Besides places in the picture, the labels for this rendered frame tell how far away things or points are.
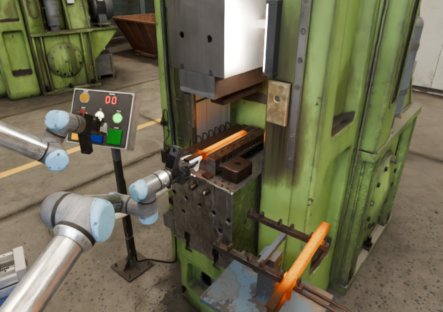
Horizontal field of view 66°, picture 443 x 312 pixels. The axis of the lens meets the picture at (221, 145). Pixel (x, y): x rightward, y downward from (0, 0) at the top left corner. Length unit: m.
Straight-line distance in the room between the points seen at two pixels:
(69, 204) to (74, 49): 5.22
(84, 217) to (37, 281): 0.18
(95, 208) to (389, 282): 1.97
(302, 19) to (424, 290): 1.87
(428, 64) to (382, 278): 4.52
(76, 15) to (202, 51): 4.98
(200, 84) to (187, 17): 0.26
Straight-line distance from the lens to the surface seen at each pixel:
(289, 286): 1.06
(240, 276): 1.44
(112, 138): 1.76
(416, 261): 2.77
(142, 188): 1.32
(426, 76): 6.54
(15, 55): 6.13
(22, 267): 1.50
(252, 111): 1.91
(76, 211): 1.03
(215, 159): 1.51
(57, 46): 6.12
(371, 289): 2.46
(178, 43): 1.47
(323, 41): 1.26
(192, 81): 1.45
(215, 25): 1.33
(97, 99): 1.85
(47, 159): 1.30
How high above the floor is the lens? 1.72
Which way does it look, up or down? 26 degrees down
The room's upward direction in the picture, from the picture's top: straight up
